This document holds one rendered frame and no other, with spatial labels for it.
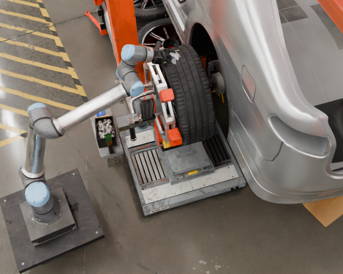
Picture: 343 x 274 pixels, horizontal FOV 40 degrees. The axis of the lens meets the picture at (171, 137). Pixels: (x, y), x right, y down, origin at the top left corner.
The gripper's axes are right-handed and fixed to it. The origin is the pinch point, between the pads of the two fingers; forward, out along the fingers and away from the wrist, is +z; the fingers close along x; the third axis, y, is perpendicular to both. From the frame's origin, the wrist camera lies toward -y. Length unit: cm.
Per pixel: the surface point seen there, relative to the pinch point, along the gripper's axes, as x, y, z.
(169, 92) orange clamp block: -13.8, 17.3, -5.5
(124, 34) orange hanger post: -30, -47, -11
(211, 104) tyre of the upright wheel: -12.6, 26.2, 22.0
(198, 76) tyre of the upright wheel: -4.8, 10.6, 14.0
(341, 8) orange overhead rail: 149, 151, -119
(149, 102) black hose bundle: -29.6, 13.0, -10.2
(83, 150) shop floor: -149, -30, -4
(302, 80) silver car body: 13, 22, 84
